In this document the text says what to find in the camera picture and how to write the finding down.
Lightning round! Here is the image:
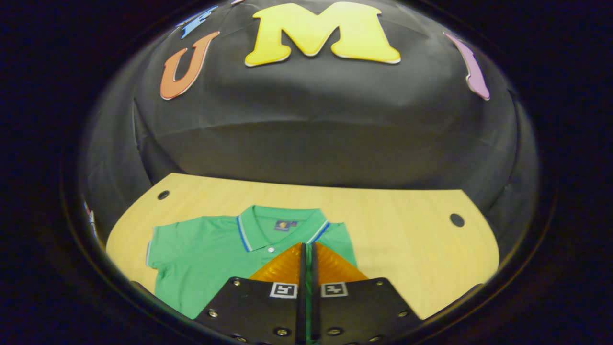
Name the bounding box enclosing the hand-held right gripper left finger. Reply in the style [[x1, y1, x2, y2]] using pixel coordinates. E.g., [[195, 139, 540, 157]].
[[194, 242, 307, 345]]

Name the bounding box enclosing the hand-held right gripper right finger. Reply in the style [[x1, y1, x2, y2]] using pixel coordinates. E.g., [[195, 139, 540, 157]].
[[310, 242, 424, 345]]

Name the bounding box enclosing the green T-shirt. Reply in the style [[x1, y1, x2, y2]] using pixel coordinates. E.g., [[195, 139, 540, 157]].
[[146, 205, 357, 320]]

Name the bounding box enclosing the black backdrop cloth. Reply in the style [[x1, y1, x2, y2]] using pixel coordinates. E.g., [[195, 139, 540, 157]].
[[79, 0, 539, 250]]

